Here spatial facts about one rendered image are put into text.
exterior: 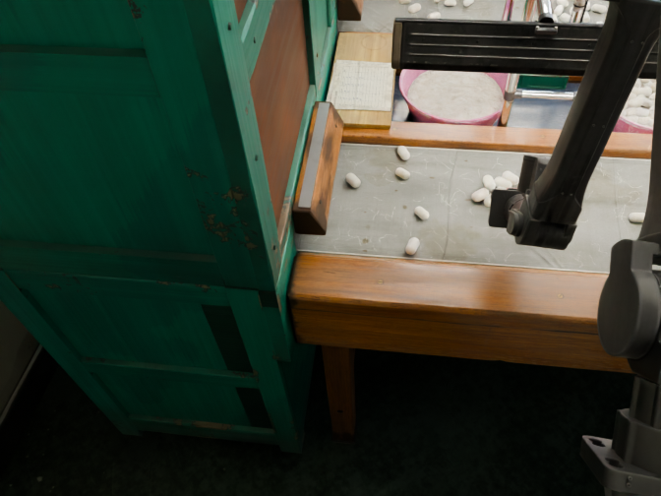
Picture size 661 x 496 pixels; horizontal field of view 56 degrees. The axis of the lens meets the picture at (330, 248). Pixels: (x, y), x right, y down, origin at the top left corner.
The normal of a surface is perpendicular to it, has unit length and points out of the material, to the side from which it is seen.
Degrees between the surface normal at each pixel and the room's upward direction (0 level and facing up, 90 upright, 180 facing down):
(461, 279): 0
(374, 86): 0
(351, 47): 0
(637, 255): 28
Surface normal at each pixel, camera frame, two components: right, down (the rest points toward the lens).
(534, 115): -0.05, -0.59
